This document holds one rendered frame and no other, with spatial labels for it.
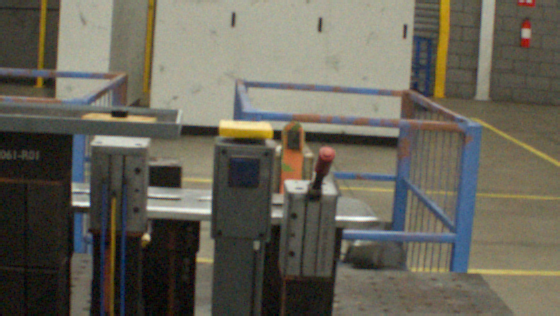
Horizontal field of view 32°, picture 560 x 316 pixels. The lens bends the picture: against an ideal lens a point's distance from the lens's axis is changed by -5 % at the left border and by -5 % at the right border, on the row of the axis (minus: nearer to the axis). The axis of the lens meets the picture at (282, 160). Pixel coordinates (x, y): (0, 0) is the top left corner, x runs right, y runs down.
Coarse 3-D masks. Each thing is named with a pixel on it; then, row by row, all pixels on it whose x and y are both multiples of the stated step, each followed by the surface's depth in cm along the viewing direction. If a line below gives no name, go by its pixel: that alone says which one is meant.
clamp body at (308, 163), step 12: (276, 144) 177; (276, 156) 167; (312, 156) 168; (276, 168) 168; (312, 168) 168; (276, 180) 168; (312, 180) 169; (276, 192) 168; (276, 228) 170; (276, 240) 171; (276, 252) 171; (276, 264) 171; (276, 276) 172; (276, 288) 171; (276, 300) 172; (276, 312) 172
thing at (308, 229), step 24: (288, 192) 134; (336, 192) 135; (288, 216) 134; (312, 216) 134; (336, 216) 135; (288, 240) 135; (312, 240) 135; (288, 264) 135; (312, 264) 136; (288, 288) 137; (312, 288) 137; (288, 312) 137; (312, 312) 138
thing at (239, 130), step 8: (224, 120) 122; (224, 128) 116; (232, 128) 116; (240, 128) 116; (248, 128) 116; (256, 128) 116; (264, 128) 117; (224, 136) 116; (232, 136) 116; (240, 136) 116; (248, 136) 116; (256, 136) 116; (264, 136) 116
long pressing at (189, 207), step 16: (80, 192) 154; (160, 192) 157; (176, 192) 158; (192, 192) 159; (208, 192) 160; (80, 208) 144; (160, 208) 145; (176, 208) 145; (192, 208) 146; (208, 208) 147; (272, 208) 152; (352, 208) 155; (368, 208) 157; (336, 224) 147; (352, 224) 147; (368, 224) 147
